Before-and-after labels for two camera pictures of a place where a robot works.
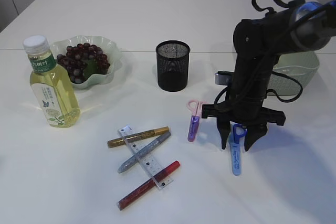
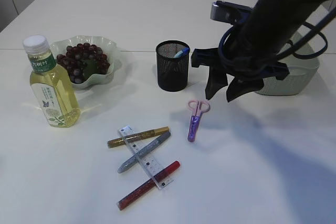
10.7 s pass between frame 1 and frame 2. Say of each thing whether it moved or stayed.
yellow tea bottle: stayed
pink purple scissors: stayed
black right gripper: moved
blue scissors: moved
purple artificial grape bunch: stayed
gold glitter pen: stayed
